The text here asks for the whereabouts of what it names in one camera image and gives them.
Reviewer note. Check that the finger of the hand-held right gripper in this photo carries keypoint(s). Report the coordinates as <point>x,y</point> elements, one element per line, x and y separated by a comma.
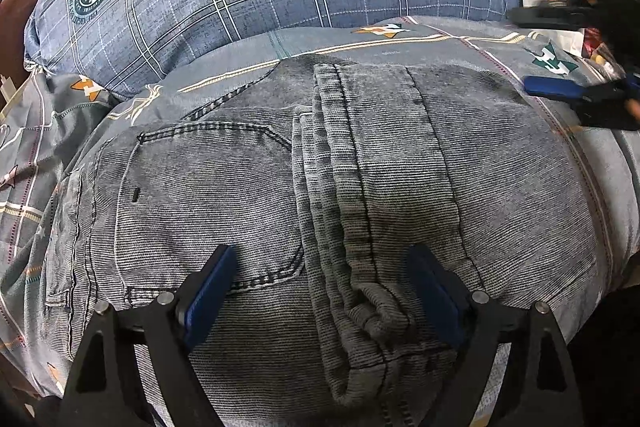
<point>550,87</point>
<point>545,16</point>

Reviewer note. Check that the grey printed bed sheet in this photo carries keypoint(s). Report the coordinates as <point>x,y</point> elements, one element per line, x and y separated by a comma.
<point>450,42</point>

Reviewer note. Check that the grey denim pants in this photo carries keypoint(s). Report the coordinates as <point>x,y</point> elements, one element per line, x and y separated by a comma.
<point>400,157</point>

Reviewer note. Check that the brown wooden headboard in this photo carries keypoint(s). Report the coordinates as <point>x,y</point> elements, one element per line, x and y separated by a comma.
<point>15,17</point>

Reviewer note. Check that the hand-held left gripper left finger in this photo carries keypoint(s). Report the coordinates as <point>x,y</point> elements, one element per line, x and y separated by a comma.
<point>210,294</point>

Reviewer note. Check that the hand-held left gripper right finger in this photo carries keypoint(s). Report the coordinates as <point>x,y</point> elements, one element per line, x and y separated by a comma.
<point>434,294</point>

